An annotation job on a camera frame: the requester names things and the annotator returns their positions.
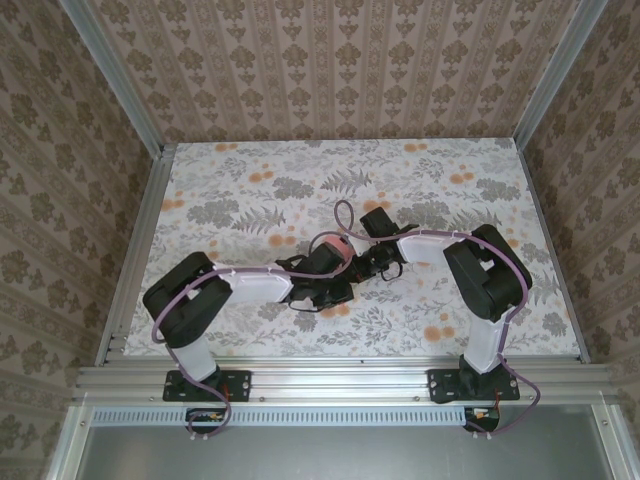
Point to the pink paper sheet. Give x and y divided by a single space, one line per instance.
340 246

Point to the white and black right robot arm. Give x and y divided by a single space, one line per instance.
425 247

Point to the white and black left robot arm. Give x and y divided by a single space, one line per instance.
255 285

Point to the floral patterned table cover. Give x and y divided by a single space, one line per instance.
300 165

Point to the grey metal panel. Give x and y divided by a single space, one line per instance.
340 455

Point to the black connector board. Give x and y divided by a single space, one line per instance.
200 426
482 424

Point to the aluminium cross rail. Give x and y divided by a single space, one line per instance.
340 382

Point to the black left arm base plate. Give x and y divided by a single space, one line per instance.
240 385

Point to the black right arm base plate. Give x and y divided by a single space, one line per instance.
440 385

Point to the aluminium table side rail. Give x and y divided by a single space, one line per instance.
540 210
152 200

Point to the aluminium frame post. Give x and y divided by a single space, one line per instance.
550 75
120 85

